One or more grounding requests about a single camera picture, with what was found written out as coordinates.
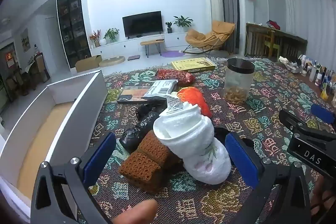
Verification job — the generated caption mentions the round beige cushion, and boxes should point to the round beige cushion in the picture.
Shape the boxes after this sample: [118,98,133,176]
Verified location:
[99,55,126,67]

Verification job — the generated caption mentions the brown knitted cloth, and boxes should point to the brown knitted cloth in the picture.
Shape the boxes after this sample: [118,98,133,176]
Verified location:
[118,130,184,193]

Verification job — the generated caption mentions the dining chairs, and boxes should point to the dining chairs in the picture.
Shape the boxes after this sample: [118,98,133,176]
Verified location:
[25,52,50,83]

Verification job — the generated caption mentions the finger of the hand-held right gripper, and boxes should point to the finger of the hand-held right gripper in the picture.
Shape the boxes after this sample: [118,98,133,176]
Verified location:
[279,109,310,135]
[310,103,336,126]

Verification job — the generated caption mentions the red door poster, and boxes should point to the red door poster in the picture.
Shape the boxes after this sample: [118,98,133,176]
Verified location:
[5,52,15,68]

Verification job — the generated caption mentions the yellow rocking chair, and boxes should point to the yellow rocking chair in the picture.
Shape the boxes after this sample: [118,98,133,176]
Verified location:
[183,20,236,54]

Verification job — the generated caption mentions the cardboard box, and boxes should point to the cardboard box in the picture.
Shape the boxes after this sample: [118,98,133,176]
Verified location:
[75,55,103,73]

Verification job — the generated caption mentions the black television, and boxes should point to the black television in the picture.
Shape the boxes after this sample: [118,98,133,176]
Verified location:
[122,11,163,38]

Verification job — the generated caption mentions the red mesh bag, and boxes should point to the red mesh bag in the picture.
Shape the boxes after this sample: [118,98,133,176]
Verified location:
[157,69,196,86]

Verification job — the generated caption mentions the white cloth bundle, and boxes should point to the white cloth bundle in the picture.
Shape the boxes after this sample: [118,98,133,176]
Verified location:
[153,95,232,185]

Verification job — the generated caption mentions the row of cosmetic bottles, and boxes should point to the row of cosmetic bottles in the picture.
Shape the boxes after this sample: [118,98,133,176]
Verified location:
[299,55,336,101]

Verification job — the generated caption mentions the white television cabinet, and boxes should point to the white television cabinet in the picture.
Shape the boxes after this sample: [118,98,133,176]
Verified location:
[91,32,191,59]

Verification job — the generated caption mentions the orange flowers in vase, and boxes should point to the orange flowers in vase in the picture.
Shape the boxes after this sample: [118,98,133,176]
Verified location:
[89,29,101,47]

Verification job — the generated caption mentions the green potted plant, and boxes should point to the green potted plant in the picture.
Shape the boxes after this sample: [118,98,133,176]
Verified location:
[104,28,120,43]

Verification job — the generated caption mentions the grey mail packet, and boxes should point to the grey mail packet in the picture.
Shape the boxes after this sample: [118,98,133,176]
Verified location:
[142,79,179,98]

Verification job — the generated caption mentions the green small chair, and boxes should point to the green small chair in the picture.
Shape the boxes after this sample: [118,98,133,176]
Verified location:
[264,30,280,56]

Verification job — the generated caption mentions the person's right hand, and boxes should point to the person's right hand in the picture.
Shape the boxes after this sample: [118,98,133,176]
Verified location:
[311,175,336,218]

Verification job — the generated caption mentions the white sheer curtain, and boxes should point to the white sheer curtain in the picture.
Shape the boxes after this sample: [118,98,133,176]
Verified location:
[282,0,336,41]

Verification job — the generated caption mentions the dark flat booklet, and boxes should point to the dark flat booklet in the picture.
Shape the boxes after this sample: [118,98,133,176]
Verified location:
[117,86,168,105]

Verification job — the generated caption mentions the orange cloth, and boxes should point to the orange cloth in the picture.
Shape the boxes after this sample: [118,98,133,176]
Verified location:
[176,87,213,118]

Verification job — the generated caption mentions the yellow flat box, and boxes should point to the yellow flat box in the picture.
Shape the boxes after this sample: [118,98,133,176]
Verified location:
[171,57,218,73]

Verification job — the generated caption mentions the framed wall picture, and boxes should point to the framed wall picture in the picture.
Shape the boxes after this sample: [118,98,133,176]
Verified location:
[20,28,29,52]

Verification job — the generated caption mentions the large leafy potted plant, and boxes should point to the large leafy potted plant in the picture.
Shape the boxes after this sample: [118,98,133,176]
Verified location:
[173,15,193,32]

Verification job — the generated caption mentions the wooden bench table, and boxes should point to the wooden bench table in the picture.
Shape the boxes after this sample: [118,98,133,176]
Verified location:
[140,39,165,58]

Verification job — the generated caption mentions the clear jar with black lid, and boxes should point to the clear jar with black lid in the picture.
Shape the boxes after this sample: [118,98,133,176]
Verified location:
[224,58,255,105]

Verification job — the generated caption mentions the black display cabinet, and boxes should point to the black display cabinet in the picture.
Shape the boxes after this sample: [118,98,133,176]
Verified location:
[56,0,91,68]

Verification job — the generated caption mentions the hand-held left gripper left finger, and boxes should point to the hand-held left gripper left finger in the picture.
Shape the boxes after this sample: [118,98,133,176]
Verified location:
[31,132,117,224]

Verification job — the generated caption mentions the black plastic bag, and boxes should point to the black plastic bag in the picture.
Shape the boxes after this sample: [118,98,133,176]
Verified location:
[119,98,168,153]

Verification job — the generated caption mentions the person's left hand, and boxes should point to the person's left hand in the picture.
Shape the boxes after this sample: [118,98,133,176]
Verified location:
[110,199,159,224]

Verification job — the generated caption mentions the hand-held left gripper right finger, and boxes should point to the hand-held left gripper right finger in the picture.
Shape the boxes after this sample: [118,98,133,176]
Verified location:
[225,133,319,224]

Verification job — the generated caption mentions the white crumpled bag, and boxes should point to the white crumpled bag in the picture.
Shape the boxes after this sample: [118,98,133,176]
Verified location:
[278,56,297,71]

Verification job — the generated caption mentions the white storage box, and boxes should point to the white storage box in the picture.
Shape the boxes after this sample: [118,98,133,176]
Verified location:
[0,70,109,223]

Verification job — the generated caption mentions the patterned woven blanket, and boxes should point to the patterned woven blanket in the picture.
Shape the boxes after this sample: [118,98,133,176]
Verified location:
[76,56,336,224]

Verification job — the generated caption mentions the purple round mat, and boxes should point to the purple round mat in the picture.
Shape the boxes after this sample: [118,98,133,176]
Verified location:
[161,50,185,58]

